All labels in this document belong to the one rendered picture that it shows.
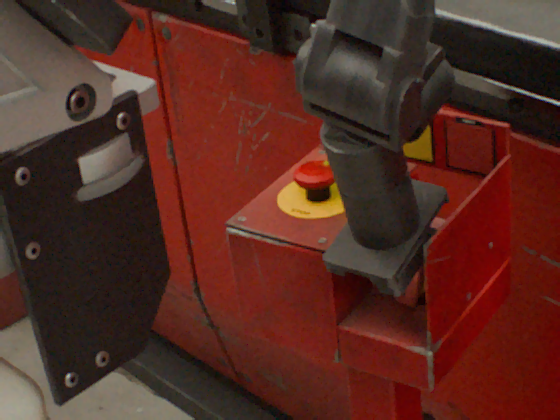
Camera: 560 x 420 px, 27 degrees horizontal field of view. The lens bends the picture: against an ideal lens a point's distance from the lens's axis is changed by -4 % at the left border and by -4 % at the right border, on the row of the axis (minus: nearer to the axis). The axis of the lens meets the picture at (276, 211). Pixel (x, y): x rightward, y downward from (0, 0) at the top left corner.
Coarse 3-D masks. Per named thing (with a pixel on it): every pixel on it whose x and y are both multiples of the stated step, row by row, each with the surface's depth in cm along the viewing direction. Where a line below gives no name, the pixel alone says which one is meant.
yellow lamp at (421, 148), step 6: (426, 132) 104; (420, 138) 105; (426, 138) 105; (408, 144) 106; (414, 144) 106; (420, 144) 106; (426, 144) 105; (408, 150) 107; (414, 150) 106; (420, 150) 106; (426, 150) 105; (408, 156) 107; (414, 156) 107; (420, 156) 106; (426, 156) 106
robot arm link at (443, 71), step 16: (304, 48) 84; (432, 48) 90; (432, 64) 90; (448, 64) 92; (416, 80) 81; (432, 80) 90; (448, 80) 92; (400, 96) 80; (416, 96) 83; (432, 96) 90; (448, 96) 93; (320, 112) 86; (400, 112) 81; (416, 112) 84; (432, 112) 91; (352, 128) 85; (368, 128) 85; (400, 128) 82; (416, 128) 91; (384, 144) 84; (400, 144) 84
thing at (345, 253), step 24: (408, 192) 90; (432, 192) 96; (360, 216) 91; (384, 216) 90; (408, 216) 91; (432, 216) 94; (336, 240) 95; (360, 240) 93; (384, 240) 92; (408, 240) 93; (336, 264) 93; (360, 264) 92; (384, 264) 92
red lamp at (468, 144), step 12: (456, 132) 103; (468, 132) 102; (480, 132) 101; (456, 144) 103; (468, 144) 102; (480, 144) 102; (492, 144) 101; (456, 156) 104; (468, 156) 103; (480, 156) 102; (492, 156) 102; (468, 168) 104; (480, 168) 103; (492, 168) 102
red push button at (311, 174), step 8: (312, 160) 104; (320, 160) 104; (296, 168) 104; (304, 168) 103; (312, 168) 103; (320, 168) 103; (328, 168) 103; (296, 176) 103; (304, 176) 102; (312, 176) 102; (320, 176) 102; (328, 176) 102; (304, 184) 102; (312, 184) 102; (320, 184) 102; (328, 184) 102; (312, 192) 103; (320, 192) 103; (328, 192) 103; (312, 200) 103; (320, 200) 103
